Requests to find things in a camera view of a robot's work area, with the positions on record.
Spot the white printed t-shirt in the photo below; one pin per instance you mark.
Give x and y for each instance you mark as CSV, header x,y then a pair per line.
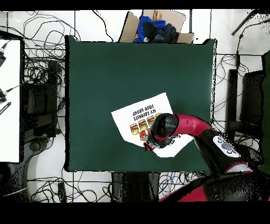
x,y
130,114

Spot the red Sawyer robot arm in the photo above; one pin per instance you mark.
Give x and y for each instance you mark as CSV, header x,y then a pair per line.
x,y
189,124

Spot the dark green table cloth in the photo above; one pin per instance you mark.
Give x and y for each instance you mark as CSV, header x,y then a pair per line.
x,y
105,63

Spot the black power strip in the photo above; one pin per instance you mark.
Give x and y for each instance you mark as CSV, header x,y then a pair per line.
x,y
62,191

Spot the dark navy garment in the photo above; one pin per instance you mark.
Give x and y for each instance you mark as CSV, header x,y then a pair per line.
x,y
166,33

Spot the black metal stand base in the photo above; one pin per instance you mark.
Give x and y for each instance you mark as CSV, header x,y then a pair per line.
x,y
51,84
251,95

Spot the brown cardboard box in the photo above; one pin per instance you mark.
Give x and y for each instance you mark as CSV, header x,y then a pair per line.
x,y
128,31

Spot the blue garment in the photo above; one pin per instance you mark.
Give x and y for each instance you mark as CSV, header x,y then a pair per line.
x,y
145,20

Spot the white side table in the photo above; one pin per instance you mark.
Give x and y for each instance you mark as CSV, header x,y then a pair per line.
x,y
10,126

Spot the black label strip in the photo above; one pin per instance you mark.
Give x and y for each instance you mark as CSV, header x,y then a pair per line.
x,y
5,108

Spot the dark metal rod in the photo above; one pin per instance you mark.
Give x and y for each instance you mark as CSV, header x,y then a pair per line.
x,y
242,23

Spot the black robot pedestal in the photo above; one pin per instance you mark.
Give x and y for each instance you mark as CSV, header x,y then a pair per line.
x,y
118,186

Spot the grey pedestal leg with caster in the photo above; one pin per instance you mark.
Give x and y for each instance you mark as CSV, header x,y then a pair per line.
x,y
253,155
34,146

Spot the black camera device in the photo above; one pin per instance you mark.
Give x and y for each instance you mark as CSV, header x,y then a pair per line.
x,y
1,59
2,97

